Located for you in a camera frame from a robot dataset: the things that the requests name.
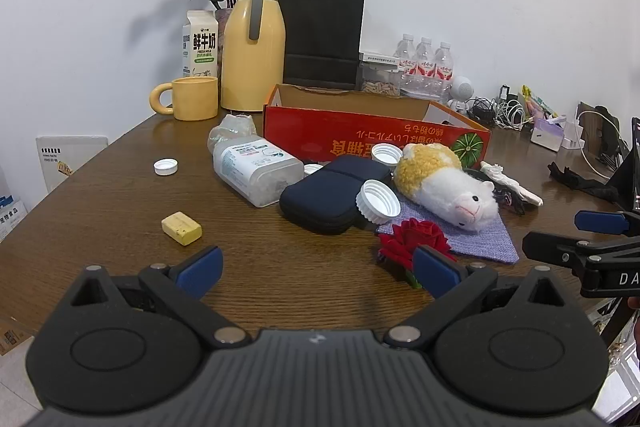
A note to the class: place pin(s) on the yellow thermos jug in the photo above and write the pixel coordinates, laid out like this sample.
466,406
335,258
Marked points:
252,67

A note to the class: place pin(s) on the black paper bag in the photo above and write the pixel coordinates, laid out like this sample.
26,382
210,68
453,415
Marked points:
320,32

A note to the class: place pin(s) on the purple tissue pack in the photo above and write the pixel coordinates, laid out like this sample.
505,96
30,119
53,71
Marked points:
547,134

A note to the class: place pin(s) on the clear water bottle red label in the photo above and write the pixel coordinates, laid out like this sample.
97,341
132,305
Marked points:
424,59
405,57
442,64

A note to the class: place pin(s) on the black charger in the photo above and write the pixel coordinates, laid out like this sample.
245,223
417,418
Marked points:
506,94

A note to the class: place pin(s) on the white flat box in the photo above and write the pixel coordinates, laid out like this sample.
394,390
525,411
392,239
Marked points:
380,56

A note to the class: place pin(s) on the red artificial flower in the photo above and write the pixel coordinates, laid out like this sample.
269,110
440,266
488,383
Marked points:
415,234

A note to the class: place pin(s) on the white sign board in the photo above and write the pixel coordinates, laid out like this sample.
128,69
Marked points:
70,162

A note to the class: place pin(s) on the yellow eraser block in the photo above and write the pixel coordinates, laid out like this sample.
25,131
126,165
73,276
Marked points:
181,228

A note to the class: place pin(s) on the clear seed container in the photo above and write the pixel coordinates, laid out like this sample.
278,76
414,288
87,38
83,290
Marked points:
380,79

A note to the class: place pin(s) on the small white bottle cap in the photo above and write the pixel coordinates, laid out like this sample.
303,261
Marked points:
165,167
313,169

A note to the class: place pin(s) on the white milk carton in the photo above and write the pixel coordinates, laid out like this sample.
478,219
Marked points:
200,42

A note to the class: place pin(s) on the white and blue carton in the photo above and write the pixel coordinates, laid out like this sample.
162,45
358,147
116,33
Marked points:
10,217

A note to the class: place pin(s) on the wide white threaded cap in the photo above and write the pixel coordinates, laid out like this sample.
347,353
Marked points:
387,154
378,202

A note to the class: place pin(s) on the white robot figure speaker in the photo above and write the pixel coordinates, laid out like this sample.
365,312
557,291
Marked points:
461,88

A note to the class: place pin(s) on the pink vase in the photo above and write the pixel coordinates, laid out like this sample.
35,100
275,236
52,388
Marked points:
222,21

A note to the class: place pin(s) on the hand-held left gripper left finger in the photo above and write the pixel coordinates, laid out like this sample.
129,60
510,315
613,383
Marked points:
202,272

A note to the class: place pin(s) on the yellow green snack packet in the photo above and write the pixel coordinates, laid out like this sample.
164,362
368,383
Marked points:
537,102

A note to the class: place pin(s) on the red cardboard box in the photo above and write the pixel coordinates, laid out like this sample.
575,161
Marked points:
325,132

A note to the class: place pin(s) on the black cloth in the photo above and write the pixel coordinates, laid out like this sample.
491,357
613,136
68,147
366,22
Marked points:
580,182

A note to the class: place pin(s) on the purple woven cloth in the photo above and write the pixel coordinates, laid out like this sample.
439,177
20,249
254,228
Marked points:
480,244

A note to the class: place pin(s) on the yellow mug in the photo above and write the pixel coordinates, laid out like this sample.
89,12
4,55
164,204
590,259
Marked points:
195,99

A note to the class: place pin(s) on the dark stand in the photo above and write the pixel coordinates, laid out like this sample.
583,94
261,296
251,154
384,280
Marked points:
625,182

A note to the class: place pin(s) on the white and yellow alpaca plush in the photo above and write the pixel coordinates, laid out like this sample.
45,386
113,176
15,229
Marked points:
440,182

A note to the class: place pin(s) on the crumpled white tissue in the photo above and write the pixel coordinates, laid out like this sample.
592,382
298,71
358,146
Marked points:
510,184

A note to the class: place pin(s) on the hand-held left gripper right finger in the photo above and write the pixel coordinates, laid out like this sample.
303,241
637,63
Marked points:
435,274

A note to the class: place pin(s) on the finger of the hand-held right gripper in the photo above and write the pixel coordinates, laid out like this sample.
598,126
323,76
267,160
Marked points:
600,221
550,249

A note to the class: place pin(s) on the navy zipper pouch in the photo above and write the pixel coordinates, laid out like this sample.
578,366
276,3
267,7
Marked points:
315,202

